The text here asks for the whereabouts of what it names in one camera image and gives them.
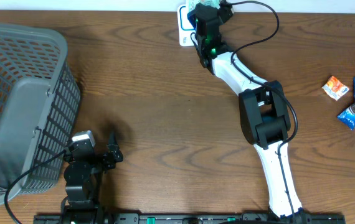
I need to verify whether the grey plastic mesh basket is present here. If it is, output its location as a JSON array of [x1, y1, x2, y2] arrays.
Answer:
[[0, 23, 80, 205]]

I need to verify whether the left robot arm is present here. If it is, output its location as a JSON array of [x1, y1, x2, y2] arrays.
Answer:
[[60, 131, 123, 224]]

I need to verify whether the light teal wipes pack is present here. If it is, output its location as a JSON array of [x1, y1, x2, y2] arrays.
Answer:
[[186, 0, 220, 12]]

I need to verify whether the white barcode scanner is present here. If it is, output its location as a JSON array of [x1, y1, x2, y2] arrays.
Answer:
[[177, 4, 195, 47]]

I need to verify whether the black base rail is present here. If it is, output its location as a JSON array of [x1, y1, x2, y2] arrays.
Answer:
[[34, 212, 346, 224]]

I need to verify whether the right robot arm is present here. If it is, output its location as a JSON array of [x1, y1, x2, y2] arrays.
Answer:
[[187, 1, 302, 223]]

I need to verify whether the orange snack packet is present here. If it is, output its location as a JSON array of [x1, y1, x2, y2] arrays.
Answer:
[[321, 76, 349, 101]]

